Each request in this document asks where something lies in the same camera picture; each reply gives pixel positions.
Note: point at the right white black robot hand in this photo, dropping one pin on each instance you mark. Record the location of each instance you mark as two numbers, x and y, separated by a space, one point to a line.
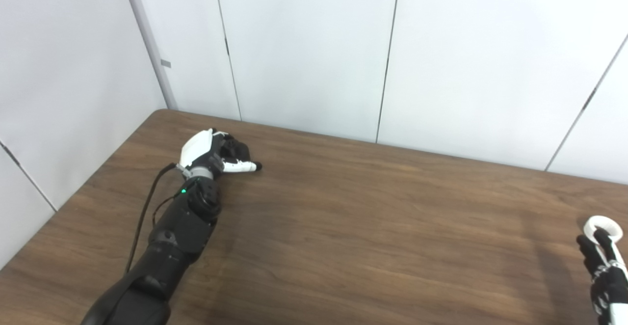
611 285

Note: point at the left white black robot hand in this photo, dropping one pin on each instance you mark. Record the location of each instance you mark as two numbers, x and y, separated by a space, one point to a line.
196 148

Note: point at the grey wall corner strip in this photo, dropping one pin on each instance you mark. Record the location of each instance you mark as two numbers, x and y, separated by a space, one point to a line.
147 35

